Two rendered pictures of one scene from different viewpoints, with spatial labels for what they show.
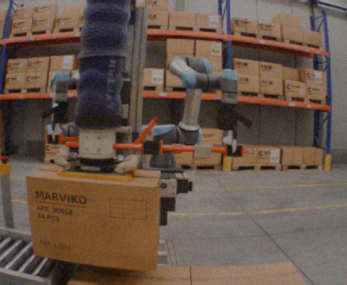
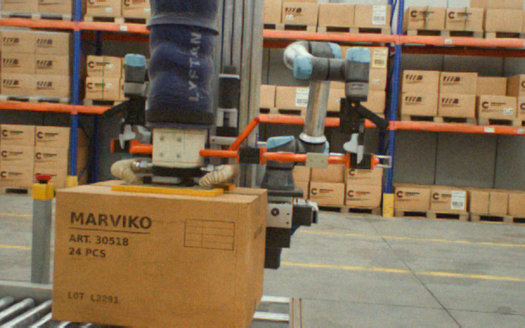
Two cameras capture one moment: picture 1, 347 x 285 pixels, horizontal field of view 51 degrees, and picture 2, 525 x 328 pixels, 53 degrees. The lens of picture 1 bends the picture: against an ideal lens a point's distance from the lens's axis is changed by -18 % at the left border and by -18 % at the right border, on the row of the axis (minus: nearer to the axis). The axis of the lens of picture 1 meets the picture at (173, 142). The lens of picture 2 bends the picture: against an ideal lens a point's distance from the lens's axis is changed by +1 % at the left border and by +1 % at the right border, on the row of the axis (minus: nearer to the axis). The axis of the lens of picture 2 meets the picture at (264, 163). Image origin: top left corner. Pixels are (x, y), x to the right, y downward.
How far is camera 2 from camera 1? 0.29 m
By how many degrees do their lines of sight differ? 8
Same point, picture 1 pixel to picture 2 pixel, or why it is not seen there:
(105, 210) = (178, 237)
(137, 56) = (247, 44)
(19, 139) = not seen: hidden behind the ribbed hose
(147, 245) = (232, 291)
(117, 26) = not seen: outside the picture
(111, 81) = (195, 63)
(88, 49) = (159, 13)
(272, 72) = (460, 86)
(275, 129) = (460, 166)
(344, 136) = not seen: outside the picture
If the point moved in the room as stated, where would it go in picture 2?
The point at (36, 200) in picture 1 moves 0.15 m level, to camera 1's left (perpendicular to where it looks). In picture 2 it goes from (69, 226) to (22, 224)
